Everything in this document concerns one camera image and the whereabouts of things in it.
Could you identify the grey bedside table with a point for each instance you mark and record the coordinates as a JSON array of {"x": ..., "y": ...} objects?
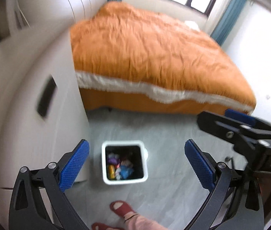
[{"x": 41, "y": 111}]

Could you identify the orange bed blanket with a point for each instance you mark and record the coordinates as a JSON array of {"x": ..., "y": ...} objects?
[{"x": 138, "y": 60}]

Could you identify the white square trash bin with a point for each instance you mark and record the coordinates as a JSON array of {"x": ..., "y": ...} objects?
[{"x": 128, "y": 153}]

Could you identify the blue snack bag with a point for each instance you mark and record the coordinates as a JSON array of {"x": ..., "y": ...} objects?
[{"x": 125, "y": 172}]

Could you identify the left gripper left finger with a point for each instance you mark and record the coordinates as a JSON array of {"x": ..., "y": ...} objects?
[{"x": 27, "y": 209}]

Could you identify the red slipper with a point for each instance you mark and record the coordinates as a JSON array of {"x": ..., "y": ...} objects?
[
  {"x": 122, "y": 209},
  {"x": 101, "y": 226}
]

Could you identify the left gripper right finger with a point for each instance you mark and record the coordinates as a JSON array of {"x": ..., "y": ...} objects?
[{"x": 245, "y": 209}]

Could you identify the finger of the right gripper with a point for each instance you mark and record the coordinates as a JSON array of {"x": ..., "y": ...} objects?
[
  {"x": 221, "y": 127},
  {"x": 241, "y": 117}
]

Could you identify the right teal curtain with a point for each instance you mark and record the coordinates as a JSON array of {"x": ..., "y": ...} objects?
[{"x": 227, "y": 21}]

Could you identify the beige padded headboard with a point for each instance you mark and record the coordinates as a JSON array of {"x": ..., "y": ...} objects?
[{"x": 22, "y": 13}]

